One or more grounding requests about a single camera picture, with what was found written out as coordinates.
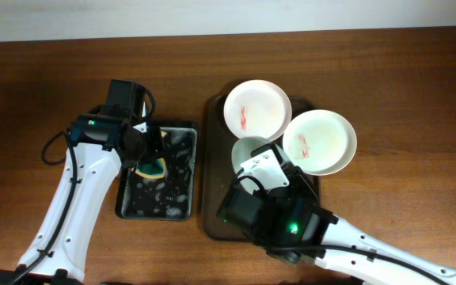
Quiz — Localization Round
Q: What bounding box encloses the green yellow sponge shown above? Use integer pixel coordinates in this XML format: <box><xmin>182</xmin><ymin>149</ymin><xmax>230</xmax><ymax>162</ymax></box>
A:
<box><xmin>135</xmin><ymin>158</ymin><xmax>167</xmax><ymax>180</ymax></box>

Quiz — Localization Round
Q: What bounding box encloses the large brown serving tray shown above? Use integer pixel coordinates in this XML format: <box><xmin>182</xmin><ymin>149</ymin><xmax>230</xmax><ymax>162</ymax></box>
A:
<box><xmin>201</xmin><ymin>93</ymin><xmax>322</xmax><ymax>241</ymax></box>

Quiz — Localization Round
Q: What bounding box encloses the white plate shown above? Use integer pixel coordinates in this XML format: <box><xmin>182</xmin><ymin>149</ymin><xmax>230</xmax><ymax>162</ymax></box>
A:
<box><xmin>231</xmin><ymin>137</ymin><xmax>290</xmax><ymax>192</ymax></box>
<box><xmin>282</xmin><ymin>109</ymin><xmax>358</xmax><ymax>176</ymax></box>
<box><xmin>223</xmin><ymin>80</ymin><xmax>292</xmax><ymax>141</ymax></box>

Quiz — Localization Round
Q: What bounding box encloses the white plate front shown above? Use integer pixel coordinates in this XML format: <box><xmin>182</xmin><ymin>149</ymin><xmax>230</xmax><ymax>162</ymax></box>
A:
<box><xmin>231</xmin><ymin>137</ymin><xmax>290</xmax><ymax>192</ymax></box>

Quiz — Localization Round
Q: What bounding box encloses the white plate back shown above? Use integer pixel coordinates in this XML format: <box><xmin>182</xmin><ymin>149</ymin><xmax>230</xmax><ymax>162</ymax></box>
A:
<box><xmin>223</xmin><ymin>80</ymin><xmax>292</xmax><ymax>141</ymax></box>

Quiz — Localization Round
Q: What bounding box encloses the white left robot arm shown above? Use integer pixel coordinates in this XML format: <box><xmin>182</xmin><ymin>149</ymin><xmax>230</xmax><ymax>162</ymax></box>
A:
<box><xmin>0</xmin><ymin>114</ymin><xmax>152</xmax><ymax>284</ymax></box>

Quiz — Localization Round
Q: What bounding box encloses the small black soapy tray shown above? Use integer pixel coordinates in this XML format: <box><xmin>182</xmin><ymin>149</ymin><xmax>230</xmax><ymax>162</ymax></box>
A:
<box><xmin>116</xmin><ymin>121</ymin><xmax>199</xmax><ymax>221</ymax></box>

